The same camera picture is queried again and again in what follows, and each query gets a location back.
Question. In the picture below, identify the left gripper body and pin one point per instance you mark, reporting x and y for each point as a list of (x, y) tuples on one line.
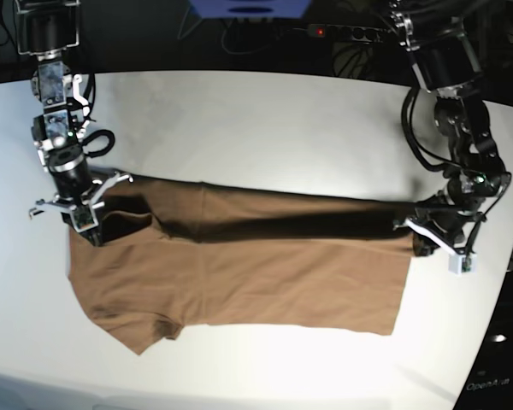
[(454, 225)]

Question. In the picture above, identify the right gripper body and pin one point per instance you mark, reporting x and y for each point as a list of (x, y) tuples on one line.
[(76, 186)]

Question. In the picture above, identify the brown T-shirt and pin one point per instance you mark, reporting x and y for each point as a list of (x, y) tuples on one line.
[(177, 253)]

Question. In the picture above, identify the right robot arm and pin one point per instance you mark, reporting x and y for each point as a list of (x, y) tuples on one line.
[(48, 29)]

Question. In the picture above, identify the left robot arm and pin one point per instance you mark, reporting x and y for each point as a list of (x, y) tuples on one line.
[(445, 64)]

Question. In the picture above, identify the black power strip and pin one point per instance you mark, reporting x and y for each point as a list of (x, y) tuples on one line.
[(350, 34)]

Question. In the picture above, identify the blue box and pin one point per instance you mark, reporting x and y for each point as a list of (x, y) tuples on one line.
[(223, 9)]

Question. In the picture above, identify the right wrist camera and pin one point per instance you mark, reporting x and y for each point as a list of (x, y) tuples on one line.
[(83, 219)]

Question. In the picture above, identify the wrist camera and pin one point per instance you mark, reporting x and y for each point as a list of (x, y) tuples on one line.
[(460, 264), (83, 219)]

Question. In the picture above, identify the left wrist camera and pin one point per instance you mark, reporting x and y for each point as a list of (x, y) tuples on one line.
[(460, 264)]

